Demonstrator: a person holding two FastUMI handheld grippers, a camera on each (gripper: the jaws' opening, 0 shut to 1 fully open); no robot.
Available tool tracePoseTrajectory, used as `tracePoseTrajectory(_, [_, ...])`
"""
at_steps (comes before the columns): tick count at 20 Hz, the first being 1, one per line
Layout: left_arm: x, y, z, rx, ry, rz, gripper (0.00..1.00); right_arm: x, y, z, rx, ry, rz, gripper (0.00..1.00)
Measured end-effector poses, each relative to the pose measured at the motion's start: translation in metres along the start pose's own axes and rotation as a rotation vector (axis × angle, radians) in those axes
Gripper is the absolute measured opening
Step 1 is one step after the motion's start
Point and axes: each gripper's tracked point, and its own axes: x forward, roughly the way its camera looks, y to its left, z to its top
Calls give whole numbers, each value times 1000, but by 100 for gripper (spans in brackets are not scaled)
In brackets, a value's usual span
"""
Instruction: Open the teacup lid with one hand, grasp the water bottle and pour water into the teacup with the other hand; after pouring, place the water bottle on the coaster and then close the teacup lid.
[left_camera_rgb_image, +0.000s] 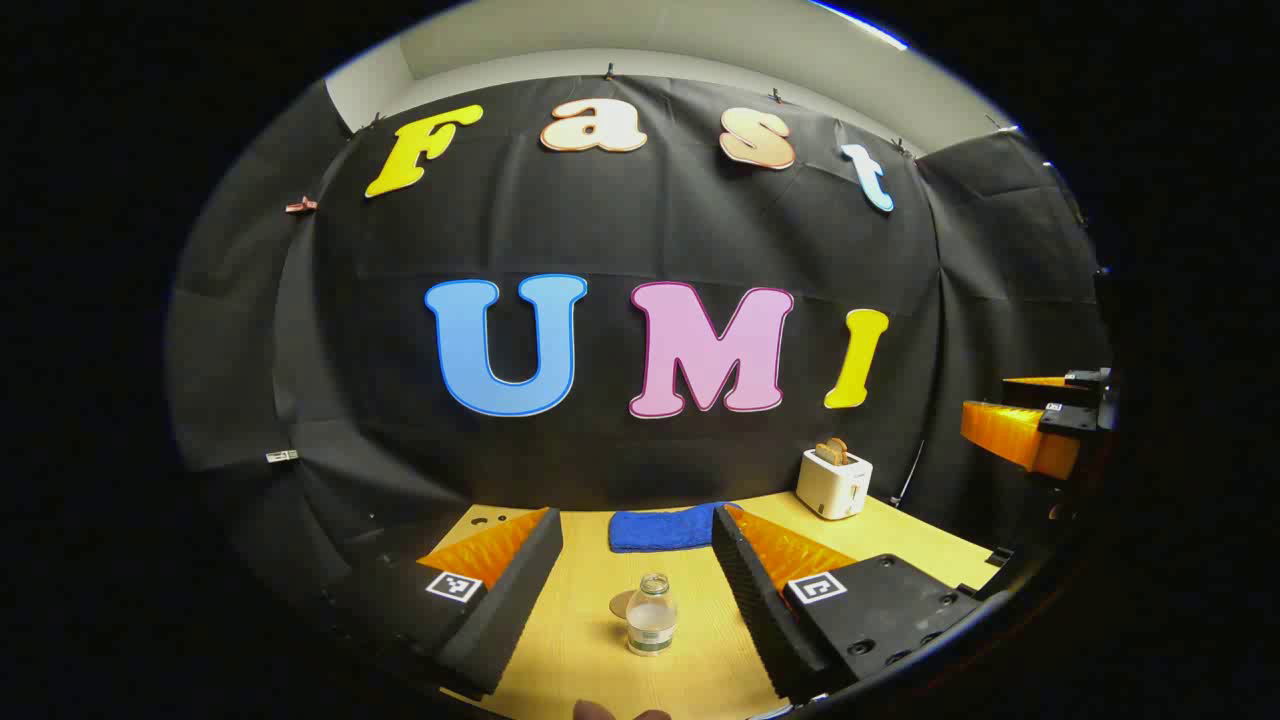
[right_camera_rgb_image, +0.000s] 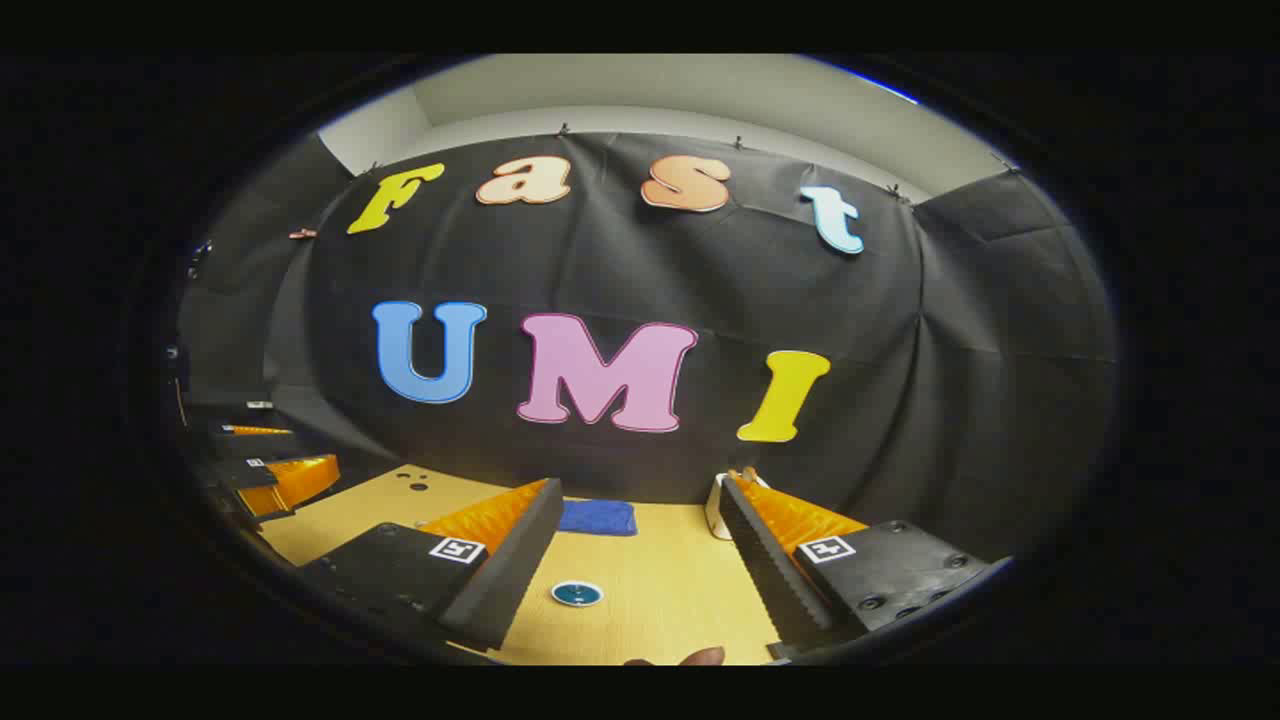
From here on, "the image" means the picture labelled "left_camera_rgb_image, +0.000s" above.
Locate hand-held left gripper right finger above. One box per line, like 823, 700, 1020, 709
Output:
710, 503, 983, 706

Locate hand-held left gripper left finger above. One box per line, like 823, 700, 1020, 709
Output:
328, 507, 564, 701

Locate clear plastic water bottle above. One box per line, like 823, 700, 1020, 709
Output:
626, 573, 679, 657

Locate blue towel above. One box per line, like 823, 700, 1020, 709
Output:
608, 502, 743, 554

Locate white toaster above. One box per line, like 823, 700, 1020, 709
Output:
796, 448, 874, 521

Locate black backdrop cloth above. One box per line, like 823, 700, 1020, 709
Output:
165, 75, 1116, 641

